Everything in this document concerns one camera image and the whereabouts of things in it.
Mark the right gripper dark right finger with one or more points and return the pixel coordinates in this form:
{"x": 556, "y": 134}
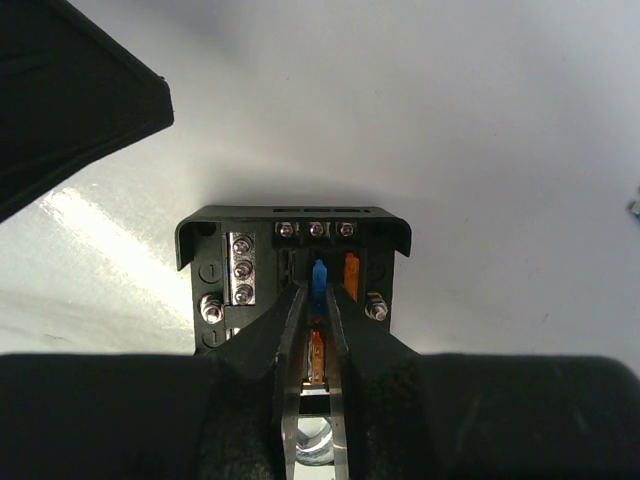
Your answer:
{"x": 375, "y": 402}

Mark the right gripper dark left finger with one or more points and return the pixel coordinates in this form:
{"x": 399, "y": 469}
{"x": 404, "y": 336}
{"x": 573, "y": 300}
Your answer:
{"x": 256, "y": 393}

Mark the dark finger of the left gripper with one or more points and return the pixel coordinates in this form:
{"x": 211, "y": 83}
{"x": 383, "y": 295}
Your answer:
{"x": 70, "y": 95}

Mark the orange blade fuse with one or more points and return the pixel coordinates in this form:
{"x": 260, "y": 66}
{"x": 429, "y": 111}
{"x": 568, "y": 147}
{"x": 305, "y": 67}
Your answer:
{"x": 316, "y": 358}
{"x": 351, "y": 275}

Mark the blue blade fuse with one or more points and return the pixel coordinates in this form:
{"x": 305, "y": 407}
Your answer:
{"x": 634, "y": 209}
{"x": 319, "y": 281}

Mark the black fuse box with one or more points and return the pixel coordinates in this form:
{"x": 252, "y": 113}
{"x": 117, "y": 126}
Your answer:
{"x": 242, "y": 257}

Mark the steel open-end wrench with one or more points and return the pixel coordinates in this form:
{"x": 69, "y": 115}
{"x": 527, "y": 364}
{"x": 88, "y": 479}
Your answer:
{"x": 314, "y": 445}

